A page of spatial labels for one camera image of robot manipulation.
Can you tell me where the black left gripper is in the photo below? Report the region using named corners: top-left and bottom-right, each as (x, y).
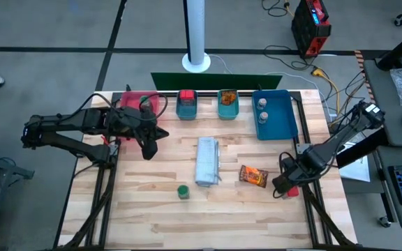
top-left (110, 107), bottom-right (170, 162)

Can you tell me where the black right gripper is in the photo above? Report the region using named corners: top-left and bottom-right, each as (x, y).
top-left (271, 153), bottom-right (323, 195)

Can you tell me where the red lid spice tin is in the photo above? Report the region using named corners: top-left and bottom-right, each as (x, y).
top-left (179, 89), bottom-right (196, 107)
top-left (281, 185), bottom-right (300, 200)

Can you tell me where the orange taco seasoning packet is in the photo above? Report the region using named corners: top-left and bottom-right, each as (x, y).
top-left (220, 89), bottom-right (238, 107)
top-left (239, 165), bottom-right (269, 189)

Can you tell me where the dark teal plastic bin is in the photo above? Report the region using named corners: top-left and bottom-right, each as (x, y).
top-left (176, 89), bottom-right (199, 121)

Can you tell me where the pink red plastic tray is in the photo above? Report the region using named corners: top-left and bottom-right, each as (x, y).
top-left (118, 91), bottom-right (161, 144)

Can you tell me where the folded gray towel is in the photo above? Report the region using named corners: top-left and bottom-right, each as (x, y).
top-left (195, 137), bottom-right (222, 188)

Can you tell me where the white paper sheet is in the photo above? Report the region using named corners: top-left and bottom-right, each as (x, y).
top-left (338, 153), bottom-right (372, 183)

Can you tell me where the blue plastic tray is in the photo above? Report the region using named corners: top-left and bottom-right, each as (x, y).
top-left (251, 89), bottom-right (299, 141)

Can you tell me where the light teal plastic bin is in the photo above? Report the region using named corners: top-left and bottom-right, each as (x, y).
top-left (217, 89), bottom-right (240, 121)

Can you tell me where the dark green board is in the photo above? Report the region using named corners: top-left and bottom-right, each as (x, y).
top-left (150, 72), bottom-right (283, 91)

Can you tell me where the white pole with round base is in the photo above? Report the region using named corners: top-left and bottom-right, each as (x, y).
top-left (181, 0), bottom-right (211, 74)

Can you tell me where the orange black striped tape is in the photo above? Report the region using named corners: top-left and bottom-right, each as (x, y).
top-left (354, 50), bottom-right (385, 130)

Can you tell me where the gray desk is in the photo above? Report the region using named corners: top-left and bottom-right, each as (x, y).
top-left (363, 59), bottom-right (402, 233)

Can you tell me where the red black power station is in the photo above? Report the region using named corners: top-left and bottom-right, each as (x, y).
top-left (290, 0), bottom-right (332, 59)

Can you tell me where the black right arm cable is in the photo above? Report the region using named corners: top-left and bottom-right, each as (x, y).
top-left (272, 151), bottom-right (295, 200)

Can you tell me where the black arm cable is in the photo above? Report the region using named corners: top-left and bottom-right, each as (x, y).
top-left (57, 92), bottom-right (169, 123)
top-left (272, 151), bottom-right (295, 200)

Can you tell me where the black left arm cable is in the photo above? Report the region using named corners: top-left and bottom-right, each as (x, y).
top-left (57, 92), bottom-right (169, 123)

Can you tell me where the black aluminium table frame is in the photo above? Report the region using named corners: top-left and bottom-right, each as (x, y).
top-left (52, 83), bottom-right (357, 251)

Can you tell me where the white floor cable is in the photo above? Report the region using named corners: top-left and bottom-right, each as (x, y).
top-left (207, 54), bottom-right (338, 118)

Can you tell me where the yellow power cable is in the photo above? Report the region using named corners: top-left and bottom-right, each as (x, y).
top-left (311, 68), bottom-right (341, 109)

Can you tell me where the black floor cable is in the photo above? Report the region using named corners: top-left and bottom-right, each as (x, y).
top-left (260, 0), bottom-right (289, 17)
top-left (262, 44), bottom-right (315, 70)

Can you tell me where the black metal post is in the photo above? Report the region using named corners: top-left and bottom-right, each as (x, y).
top-left (376, 31), bottom-right (402, 71)

